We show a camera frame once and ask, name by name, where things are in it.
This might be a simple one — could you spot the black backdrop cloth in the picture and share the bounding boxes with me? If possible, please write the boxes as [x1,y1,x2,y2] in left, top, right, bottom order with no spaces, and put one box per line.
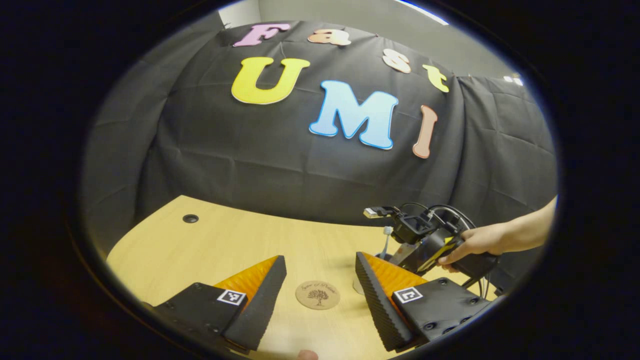
[80,20,558,296]

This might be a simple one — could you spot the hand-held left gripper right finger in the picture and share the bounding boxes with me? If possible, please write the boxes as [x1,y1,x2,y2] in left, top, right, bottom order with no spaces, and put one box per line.
[354,251,495,353]

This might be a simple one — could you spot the round cork coaster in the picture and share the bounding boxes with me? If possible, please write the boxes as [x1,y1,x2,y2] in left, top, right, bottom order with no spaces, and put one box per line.
[295,280,341,311]

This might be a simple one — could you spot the black cable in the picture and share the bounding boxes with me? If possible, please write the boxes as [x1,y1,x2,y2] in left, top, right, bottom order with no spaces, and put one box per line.
[400,202,477,232]

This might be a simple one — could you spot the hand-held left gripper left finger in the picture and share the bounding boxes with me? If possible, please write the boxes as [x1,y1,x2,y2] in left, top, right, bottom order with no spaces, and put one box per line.
[151,254,288,352]

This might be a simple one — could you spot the light wooden desktop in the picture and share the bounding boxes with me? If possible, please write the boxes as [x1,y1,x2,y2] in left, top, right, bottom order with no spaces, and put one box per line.
[106,195,501,360]

